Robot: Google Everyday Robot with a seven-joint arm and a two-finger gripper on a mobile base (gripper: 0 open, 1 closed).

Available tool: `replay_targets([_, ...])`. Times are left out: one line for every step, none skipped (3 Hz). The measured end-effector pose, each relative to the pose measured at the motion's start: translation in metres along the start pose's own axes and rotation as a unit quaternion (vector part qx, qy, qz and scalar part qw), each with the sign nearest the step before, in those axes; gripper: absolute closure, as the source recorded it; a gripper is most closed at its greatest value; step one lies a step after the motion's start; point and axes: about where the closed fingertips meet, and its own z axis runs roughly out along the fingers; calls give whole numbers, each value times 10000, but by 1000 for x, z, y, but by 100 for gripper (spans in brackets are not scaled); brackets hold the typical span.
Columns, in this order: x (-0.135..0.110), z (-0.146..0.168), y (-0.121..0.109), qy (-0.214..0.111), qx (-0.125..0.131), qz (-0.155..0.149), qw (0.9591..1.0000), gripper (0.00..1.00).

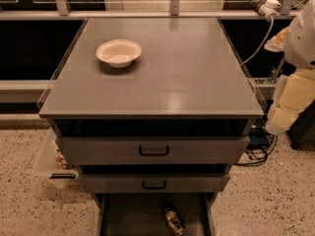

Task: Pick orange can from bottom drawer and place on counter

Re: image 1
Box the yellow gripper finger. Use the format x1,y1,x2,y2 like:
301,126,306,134
264,28,288,52
266,69,315,135

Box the grey drawer cabinet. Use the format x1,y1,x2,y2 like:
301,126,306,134
37,16,265,236

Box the top grey drawer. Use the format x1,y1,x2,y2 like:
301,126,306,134
55,137,249,165

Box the bottom grey open drawer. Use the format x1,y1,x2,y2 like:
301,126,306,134
96,193,216,236

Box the middle grey drawer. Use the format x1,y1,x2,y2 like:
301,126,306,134
79,173,229,194

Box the white power strip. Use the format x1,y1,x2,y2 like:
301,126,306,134
248,0,282,22

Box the dark cabinet at right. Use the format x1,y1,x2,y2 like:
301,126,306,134
288,100,315,149

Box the white paper bowl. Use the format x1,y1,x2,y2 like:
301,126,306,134
96,39,142,69

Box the clear plastic side bin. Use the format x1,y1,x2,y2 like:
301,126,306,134
32,130,79,188

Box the white power cable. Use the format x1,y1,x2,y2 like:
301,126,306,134
239,15,276,67

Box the black floor cables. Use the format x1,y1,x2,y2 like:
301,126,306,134
234,125,280,167

